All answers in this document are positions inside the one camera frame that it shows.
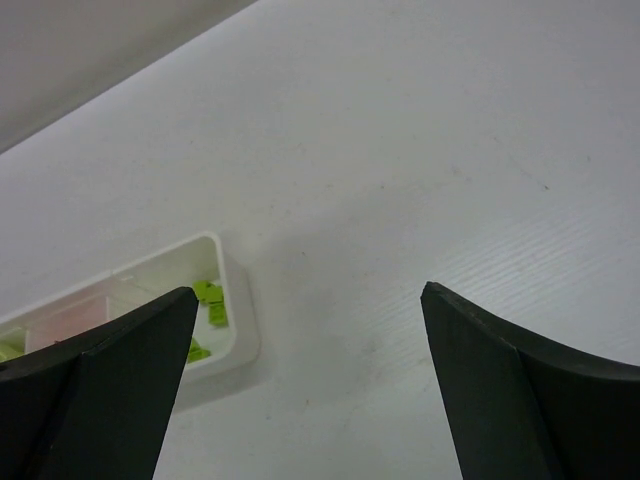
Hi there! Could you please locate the green 2x3 lego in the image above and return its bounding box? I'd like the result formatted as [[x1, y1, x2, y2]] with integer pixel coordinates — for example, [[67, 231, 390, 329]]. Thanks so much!
[[0, 340, 24, 363]]

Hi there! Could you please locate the white three-compartment tray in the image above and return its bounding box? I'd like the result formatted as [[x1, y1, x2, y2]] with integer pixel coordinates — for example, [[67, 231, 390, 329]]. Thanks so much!
[[1, 232, 260, 410]]

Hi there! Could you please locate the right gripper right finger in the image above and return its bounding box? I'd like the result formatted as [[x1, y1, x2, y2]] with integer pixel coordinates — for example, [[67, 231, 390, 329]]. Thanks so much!
[[421, 282, 639, 479]]

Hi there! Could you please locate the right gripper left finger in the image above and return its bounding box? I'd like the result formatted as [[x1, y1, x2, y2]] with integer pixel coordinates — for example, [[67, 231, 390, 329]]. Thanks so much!
[[1, 287, 199, 479]]

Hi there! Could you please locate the small green lego cube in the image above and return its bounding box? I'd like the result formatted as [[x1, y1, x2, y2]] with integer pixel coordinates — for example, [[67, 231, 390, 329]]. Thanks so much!
[[192, 280, 224, 305]]

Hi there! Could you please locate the small green lego piece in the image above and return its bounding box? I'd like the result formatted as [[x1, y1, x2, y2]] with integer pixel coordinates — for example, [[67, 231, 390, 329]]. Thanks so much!
[[208, 303, 229, 329]]

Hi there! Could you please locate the small green lego curved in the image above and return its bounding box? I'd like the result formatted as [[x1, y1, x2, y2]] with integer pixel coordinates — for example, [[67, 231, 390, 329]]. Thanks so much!
[[187, 337, 211, 364]]

